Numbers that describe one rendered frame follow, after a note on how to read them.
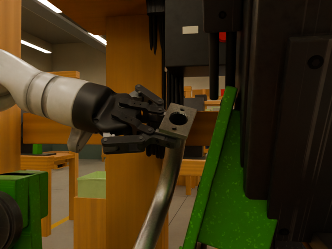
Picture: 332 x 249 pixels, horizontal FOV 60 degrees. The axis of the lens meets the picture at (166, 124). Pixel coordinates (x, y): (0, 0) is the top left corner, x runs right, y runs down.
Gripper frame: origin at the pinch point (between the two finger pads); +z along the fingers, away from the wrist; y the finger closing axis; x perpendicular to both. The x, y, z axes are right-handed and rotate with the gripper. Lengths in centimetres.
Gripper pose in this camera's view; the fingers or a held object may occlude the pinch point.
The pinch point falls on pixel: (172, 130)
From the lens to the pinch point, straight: 42.1
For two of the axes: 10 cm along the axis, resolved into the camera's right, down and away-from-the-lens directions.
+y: 3.1, -6.9, 6.5
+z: 9.5, 2.6, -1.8
